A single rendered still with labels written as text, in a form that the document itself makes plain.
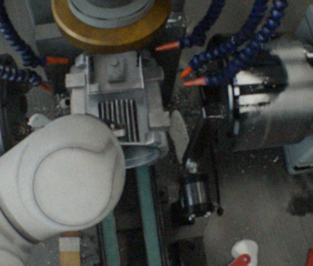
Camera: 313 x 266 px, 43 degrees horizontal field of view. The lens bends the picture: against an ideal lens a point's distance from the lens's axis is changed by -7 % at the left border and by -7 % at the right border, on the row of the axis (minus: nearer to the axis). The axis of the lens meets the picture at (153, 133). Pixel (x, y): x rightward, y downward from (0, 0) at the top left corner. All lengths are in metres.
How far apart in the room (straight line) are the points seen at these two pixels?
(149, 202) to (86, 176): 0.58
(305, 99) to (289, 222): 0.39
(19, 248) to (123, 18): 0.33
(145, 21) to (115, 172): 0.28
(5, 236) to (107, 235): 0.51
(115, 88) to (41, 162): 0.45
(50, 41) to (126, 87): 0.18
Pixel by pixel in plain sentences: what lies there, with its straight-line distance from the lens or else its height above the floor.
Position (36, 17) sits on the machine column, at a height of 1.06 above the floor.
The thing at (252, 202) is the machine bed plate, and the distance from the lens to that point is 1.09.
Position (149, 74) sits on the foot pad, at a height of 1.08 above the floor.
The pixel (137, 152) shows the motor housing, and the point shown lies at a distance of 0.92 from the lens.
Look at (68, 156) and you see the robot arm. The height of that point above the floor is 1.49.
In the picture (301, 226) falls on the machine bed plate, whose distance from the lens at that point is 1.13.
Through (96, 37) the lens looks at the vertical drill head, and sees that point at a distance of 0.59.
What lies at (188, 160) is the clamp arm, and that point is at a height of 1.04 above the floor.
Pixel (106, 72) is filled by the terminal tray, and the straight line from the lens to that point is 0.81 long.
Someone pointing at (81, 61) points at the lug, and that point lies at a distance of 0.85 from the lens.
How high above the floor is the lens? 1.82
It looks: 69 degrees down
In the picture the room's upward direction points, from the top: 10 degrees clockwise
